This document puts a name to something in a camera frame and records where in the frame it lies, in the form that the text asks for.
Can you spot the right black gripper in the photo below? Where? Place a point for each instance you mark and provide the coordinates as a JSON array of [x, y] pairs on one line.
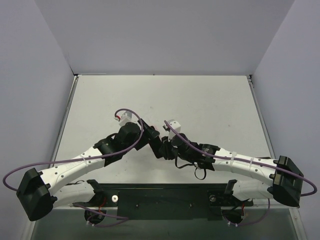
[[167, 149]]

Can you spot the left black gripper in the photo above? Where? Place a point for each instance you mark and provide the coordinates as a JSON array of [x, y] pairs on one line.
[[151, 132]]

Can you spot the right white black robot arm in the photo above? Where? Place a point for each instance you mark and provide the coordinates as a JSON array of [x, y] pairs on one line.
[[279, 179]]

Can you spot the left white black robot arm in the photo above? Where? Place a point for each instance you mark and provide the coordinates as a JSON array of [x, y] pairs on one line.
[[41, 191]]

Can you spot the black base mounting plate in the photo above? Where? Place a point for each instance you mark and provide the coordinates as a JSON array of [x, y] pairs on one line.
[[174, 201]]

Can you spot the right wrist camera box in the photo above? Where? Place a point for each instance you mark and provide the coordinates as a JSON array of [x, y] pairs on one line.
[[173, 125]]

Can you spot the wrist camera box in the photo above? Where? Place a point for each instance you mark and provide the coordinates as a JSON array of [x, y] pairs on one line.
[[125, 118], [173, 125]]

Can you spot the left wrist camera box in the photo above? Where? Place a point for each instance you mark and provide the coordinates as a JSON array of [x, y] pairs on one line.
[[125, 118]]

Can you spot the aluminium table frame rail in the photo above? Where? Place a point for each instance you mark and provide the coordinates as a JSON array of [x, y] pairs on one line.
[[29, 226]]

